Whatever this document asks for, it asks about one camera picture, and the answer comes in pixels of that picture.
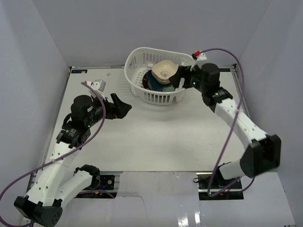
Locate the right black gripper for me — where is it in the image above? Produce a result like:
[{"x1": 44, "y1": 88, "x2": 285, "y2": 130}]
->
[{"x1": 169, "y1": 63, "x2": 207, "y2": 93}]

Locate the light teal rectangular divided plate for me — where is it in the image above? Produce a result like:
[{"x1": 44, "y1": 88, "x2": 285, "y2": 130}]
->
[{"x1": 162, "y1": 84, "x2": 175, "y2": 92}]

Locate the cream square panda plate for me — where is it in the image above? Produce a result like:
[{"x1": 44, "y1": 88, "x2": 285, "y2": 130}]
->
[{"x1": 151, "y1": 60, "x2": 178, "y2": 85}]

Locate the dark blue leaf-shaped plate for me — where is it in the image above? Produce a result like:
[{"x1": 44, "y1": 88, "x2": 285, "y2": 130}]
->
[{"x1": 147, "y1": 70, "x2": 171, "y2": 92}]

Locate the round black-rimmed plate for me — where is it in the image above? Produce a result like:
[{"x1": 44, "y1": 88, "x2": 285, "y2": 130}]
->
[{"x1": 143, "y1": 72, "x2": 179, "y2": 92}]

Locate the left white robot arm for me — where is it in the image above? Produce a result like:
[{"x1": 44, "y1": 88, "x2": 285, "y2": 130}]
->
[{"x1": 14, "y1": 93, "x2": 132, "y2": 227}]

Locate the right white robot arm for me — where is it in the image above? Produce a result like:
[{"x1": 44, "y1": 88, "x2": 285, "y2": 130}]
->
[{"x1": 169, "y1": 63, "x2": 281, "y2": 189}]

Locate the white plastic dish bin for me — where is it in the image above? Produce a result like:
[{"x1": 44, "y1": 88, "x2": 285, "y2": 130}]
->
[{"x1": 124, "y1": 47, "x2": 194, "y2": 105}]

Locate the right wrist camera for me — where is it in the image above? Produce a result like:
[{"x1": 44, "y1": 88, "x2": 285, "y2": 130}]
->
[{"x1": 196, "y1": 52, "x2": 208, "y2": 64}]

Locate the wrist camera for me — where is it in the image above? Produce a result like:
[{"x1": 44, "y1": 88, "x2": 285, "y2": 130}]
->
[
  {"x1": 90, "y1": 79, "x2": 106, "y2": 92},
  {"x1": 196, "y1": 52, "x2": 208, "y2": 64}
]

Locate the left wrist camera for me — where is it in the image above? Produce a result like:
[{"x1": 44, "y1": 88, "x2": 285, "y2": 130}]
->
[{"x1": 90, "y1": 79, "x2": 106, "y2": 92}]

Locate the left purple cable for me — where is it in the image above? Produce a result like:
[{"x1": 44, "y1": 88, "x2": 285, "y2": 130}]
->
[{"x1": 0, "y1": 81, "x2": 117, "y2": 227}]

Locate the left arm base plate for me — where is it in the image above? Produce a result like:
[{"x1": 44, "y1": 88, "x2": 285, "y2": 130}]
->
[{"x1": 76, "y1": 175, "x2": 117, "y2": 199}]

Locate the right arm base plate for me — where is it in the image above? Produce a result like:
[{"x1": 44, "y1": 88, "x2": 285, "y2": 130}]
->
[{"x1": 193, "y1": 171, "x2": 244, "y2": 201}]

